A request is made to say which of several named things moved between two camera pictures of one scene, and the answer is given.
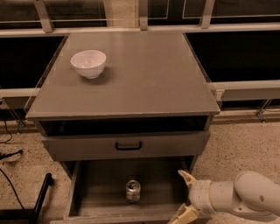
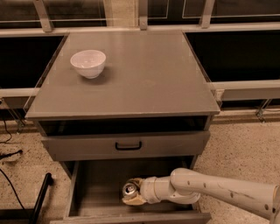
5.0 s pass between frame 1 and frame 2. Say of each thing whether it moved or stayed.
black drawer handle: stayed
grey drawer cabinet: stayed
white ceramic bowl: stayed
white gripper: moved
